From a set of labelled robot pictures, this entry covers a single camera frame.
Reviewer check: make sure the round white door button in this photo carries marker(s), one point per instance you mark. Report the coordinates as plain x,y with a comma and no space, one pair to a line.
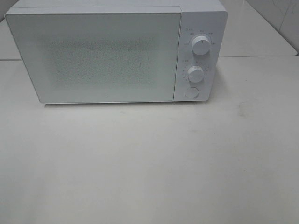
192,92

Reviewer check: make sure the white dial knob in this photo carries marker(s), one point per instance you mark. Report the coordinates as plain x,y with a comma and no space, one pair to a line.
195,74
200,45

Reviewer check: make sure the white microwave door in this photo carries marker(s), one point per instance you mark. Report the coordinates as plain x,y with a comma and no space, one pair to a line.
93,58

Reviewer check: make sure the white microwave oven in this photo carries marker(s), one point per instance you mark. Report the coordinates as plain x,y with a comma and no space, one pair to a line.
197,17

